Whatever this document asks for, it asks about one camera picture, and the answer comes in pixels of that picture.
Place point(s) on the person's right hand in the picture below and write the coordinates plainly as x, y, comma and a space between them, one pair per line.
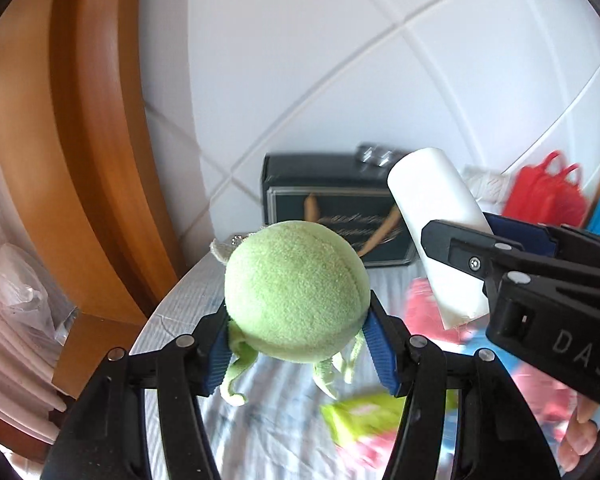
580, 436

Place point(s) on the blue hat pig plush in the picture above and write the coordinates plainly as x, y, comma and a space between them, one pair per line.
550, 401

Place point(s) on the white wall socket panel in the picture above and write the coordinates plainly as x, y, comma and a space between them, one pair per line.
486, 185

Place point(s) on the white curtain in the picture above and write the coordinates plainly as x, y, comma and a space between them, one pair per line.
33, 312

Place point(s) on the small metal lighter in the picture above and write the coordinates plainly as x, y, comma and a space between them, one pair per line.
375, 155

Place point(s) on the green pouch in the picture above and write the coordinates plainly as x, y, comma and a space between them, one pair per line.
365, 419

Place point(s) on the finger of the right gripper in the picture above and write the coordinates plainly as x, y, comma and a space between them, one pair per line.
459, 250
560, 242

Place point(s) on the black gift box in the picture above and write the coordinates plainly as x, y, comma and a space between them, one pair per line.
342, 193

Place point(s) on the white paper roll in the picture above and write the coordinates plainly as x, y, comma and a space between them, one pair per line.
437, 207

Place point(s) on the red bear suitcase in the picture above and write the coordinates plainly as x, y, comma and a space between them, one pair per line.
548, 193

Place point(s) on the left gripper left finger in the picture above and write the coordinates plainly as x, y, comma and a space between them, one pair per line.
134, 403

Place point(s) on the green octopus plush ball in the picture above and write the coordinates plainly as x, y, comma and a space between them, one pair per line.
297, 292

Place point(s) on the pink pouch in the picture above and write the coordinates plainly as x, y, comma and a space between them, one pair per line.
422, 317

